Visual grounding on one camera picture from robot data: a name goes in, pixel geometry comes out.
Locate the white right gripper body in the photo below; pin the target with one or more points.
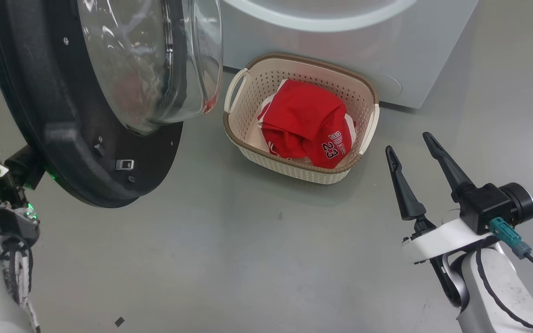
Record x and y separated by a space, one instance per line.
442 238

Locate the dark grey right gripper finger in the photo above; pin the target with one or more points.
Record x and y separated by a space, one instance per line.
405 194
447 164

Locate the black washing machine door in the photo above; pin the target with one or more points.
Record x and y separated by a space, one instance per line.
30 92

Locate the red white basketball jersey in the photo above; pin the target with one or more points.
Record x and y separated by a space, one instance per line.
303 120

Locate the cream perforated basket brown rim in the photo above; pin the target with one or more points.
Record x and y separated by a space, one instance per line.
294 173

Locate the small black floor scrap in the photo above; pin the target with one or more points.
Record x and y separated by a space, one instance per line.
119 322

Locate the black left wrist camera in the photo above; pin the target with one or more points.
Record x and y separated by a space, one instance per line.
23 166

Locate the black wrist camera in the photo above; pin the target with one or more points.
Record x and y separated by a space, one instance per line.
488 206
23 166

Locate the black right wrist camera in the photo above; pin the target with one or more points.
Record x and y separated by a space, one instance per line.
488 206

